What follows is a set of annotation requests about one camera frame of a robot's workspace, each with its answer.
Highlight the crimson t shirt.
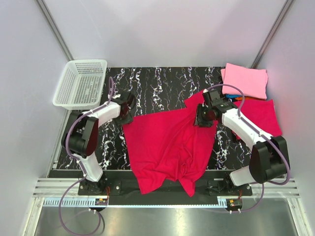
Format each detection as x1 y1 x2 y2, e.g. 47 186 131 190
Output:
123 92 217 197
241 100 283 137

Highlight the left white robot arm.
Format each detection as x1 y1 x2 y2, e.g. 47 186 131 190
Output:
61 92 136 195

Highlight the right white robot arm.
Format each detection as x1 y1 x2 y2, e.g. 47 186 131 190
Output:
194 88 290 195

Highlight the folded blue t shirt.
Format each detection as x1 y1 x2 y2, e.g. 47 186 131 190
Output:
226 94 241 99

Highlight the folded orange t shirt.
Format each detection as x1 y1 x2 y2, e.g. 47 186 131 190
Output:
235 96 255 101

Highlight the folded pink t shirt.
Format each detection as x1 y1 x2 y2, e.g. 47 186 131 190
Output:
220 63 268 100

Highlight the white plastic basket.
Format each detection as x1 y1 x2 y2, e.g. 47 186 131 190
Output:
53 59 107 111

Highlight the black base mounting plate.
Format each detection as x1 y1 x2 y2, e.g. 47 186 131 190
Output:
78 170 252 207

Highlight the aluminium frame rail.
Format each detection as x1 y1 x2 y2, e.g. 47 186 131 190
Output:
33 178 300 198

